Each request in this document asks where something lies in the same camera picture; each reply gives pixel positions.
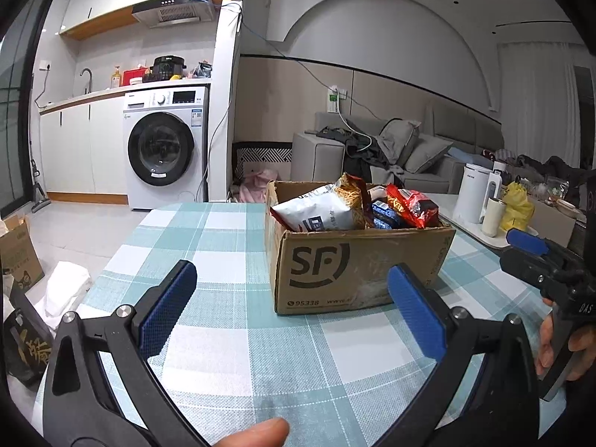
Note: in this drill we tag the pink cloth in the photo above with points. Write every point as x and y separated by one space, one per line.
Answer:
256 184

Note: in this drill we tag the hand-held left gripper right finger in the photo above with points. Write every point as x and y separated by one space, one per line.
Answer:
414 307

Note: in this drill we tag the white curtain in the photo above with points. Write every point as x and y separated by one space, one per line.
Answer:
535 102

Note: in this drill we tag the checked teal white tablecloth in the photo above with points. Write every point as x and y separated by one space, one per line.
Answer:
233 251

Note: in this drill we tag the stick vacuum cleaner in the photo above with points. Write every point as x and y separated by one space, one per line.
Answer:
39 195

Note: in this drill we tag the light blue cloth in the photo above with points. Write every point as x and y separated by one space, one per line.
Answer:
465 156

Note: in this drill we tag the dark glass door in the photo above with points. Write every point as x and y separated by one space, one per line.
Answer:
14 125

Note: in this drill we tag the pile of dark clothes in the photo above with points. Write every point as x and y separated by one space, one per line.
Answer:
358 158

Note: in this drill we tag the beige bowl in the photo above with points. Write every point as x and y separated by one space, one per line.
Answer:
569 208

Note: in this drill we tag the black pressure cooker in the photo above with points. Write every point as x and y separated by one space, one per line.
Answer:
170 69

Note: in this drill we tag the blue snack packet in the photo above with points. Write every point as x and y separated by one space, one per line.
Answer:
384 216

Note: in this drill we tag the dark plastic bag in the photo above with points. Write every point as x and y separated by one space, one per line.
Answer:
203 70

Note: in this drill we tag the white washing machine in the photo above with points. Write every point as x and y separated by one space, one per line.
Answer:
160 149

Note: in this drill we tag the white electric kettle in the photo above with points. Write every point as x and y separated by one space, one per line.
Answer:
470 195

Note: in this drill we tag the chrome faucet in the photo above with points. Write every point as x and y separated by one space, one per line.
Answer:
88 81

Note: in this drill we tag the yellow plastic bag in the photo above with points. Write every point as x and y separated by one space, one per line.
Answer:
517 209

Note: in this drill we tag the red snack packet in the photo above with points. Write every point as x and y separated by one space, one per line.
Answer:
414 209

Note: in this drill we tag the white noodle snack packet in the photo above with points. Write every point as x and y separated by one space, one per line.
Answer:
316 216

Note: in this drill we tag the open cardboard box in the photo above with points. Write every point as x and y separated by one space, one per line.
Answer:
21 251

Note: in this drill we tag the steel range hood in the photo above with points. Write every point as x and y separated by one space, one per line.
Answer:
177 9

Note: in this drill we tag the grey cushion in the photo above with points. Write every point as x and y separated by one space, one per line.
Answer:
428 153
398 142

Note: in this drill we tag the white wall charger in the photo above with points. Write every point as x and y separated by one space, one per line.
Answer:
334 99

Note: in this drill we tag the cream cup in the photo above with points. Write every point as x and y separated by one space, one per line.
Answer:
492 219

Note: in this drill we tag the small brown cardboard box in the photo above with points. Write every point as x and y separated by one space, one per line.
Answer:
554 226

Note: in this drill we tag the black bag yellow print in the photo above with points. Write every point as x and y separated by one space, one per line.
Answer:
25 344

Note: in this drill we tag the yellow bottle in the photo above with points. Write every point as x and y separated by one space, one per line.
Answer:
115 78

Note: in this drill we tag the grey sofa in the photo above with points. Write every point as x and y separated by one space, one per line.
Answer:
316 158

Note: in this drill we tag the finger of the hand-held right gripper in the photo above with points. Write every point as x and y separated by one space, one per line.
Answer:
526 242
521 265

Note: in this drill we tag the black white patterned basket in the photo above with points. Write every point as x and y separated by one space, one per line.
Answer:
260 158

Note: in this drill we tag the red box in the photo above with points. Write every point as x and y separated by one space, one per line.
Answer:
135 76

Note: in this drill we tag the white plastic bag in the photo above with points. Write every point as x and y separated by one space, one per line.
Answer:
65 288

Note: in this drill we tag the heap of dark clothing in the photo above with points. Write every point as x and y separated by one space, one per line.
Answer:
558 167

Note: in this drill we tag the person's left hand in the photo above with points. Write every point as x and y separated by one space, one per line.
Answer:
260 433

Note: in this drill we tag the person's right hand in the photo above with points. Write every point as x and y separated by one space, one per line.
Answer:
584 344

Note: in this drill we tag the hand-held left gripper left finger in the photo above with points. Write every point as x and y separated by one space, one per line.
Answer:
167 307

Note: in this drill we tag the orange noodle snack packet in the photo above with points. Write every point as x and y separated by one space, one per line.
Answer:
354 195

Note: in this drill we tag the white base cabinets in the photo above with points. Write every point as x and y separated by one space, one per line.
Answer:
84 149

